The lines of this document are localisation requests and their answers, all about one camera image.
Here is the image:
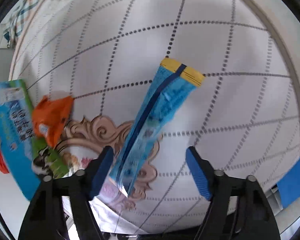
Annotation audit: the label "blue yellow long packet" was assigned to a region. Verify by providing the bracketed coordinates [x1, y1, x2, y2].
[109, 58, 204, 197]

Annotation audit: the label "blue green paper box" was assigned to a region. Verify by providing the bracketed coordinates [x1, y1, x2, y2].
[0, 80, 69, 200]

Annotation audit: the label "plaid blanket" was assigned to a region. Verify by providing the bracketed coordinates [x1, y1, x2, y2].
[2, 0, 40, 48]

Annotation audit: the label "orange snack packet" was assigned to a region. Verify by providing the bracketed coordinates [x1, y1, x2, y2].
[32, 95, 74, 148]

